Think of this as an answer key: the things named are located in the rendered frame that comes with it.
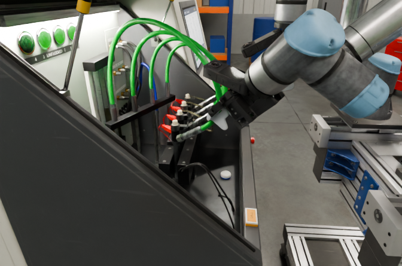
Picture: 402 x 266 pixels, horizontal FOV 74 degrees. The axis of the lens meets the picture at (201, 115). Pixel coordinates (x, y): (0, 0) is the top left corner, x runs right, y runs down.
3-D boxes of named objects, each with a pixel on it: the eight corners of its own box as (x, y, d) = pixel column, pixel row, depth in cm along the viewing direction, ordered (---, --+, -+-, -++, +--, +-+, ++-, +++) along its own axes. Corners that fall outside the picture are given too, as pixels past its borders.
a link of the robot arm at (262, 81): (253, 58, 45) (277, 42, 50) (238, 73, 49) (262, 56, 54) (282, 92, 45) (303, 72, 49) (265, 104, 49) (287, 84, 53)
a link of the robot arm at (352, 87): (372, 73, 50) (328, 37, 48) (404, 93, 40) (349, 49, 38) (339, 104, 53) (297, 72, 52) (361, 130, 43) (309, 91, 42)
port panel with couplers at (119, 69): (124, 112, 106) (113, 30, 93) (115, 111, 106) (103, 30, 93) (134, 100, 117) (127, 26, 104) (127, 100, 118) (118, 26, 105)
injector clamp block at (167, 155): (189, 201, 91) (188, 164, 85) (161, 199, 92) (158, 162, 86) (201, 149, 122) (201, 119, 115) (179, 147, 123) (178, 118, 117)
